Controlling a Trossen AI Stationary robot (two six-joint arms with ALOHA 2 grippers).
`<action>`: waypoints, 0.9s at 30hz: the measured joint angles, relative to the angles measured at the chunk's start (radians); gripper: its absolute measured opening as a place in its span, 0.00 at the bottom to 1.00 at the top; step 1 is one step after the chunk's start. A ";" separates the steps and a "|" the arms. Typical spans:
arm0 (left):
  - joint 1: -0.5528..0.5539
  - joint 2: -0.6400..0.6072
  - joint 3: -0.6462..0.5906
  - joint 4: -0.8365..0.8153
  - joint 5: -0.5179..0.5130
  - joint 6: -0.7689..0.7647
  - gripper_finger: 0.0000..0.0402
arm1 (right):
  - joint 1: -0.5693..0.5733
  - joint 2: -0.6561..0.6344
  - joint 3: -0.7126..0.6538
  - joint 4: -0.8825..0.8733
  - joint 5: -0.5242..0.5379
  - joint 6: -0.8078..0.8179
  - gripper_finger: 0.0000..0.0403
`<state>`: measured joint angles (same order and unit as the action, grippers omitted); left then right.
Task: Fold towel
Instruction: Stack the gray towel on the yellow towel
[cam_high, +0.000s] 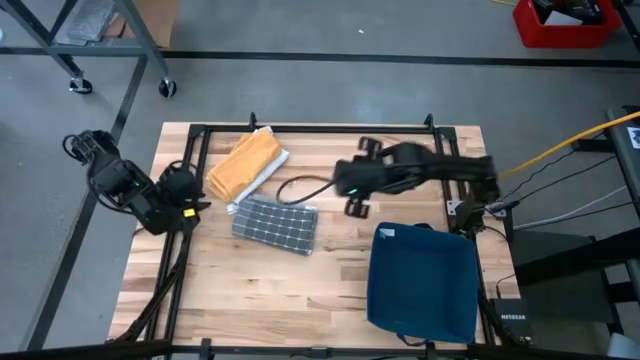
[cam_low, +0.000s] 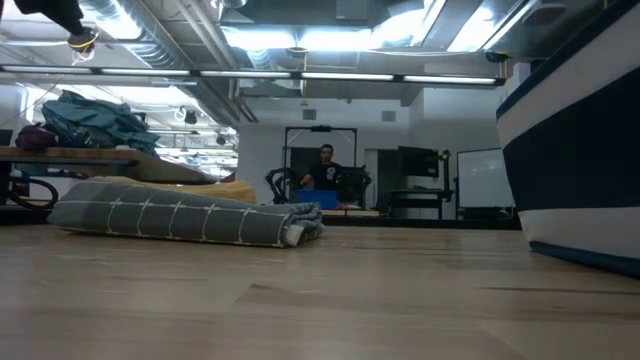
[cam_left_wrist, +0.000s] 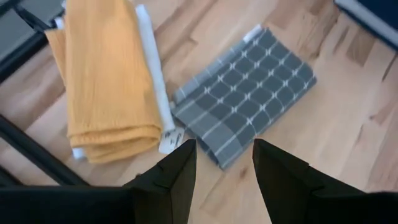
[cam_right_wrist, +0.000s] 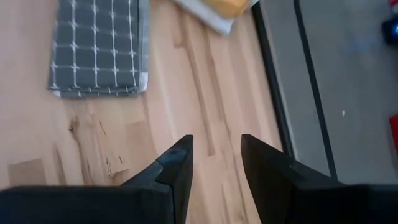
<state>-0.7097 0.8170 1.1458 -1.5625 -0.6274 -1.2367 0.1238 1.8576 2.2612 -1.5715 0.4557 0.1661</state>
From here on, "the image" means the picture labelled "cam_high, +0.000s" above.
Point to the brown cardboard box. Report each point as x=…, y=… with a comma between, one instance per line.
x=155, y=20

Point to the blue white striped fabric basket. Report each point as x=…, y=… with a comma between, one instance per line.
x=425, y=285

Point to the red plastic bin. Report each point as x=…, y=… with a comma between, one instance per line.
x=565, y=35

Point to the black cart wheel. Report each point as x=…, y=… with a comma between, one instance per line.
x=80, y=86
x=167, y=88

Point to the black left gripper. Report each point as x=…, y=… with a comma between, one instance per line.
x=180, y=192

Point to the yellow towel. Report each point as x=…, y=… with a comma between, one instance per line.
x=245, y=165

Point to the silver foil bag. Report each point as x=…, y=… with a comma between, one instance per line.
x=87, y=20

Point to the black metal table frame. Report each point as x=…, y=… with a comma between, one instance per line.
x=300, y=129

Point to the black Netgear router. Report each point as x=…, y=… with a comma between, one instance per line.
x=512, y=320

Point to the white waffle towel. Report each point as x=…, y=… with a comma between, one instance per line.
x=272, y=170

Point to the grey metal cart frame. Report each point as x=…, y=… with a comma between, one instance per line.
x=135, y=30

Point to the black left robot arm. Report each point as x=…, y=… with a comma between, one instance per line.
x=120, y=182

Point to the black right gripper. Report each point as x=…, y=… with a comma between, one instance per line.
x=367, y=175

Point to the grey checked towel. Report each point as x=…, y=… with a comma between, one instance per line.
x=275, y=225

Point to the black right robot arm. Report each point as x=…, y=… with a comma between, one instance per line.
x=450, y=172

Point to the black equipment stand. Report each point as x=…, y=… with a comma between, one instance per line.
x=565, y=275

